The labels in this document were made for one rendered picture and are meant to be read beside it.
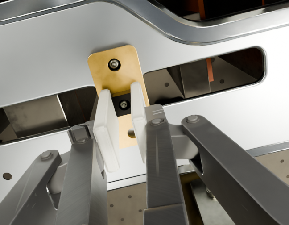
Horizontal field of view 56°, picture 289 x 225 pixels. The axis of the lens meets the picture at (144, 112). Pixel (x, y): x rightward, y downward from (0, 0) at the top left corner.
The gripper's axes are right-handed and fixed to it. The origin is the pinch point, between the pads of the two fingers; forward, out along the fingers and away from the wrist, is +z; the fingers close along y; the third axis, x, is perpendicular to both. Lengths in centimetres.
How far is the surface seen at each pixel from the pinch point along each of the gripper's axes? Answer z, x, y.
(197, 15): 17.2, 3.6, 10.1
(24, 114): 5.8, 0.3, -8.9
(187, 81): 17.2, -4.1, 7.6
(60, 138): 4.6, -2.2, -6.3
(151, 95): 34.6, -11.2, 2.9
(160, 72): 34.6, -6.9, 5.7
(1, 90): 4.6, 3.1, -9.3
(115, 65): 3.9, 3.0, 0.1
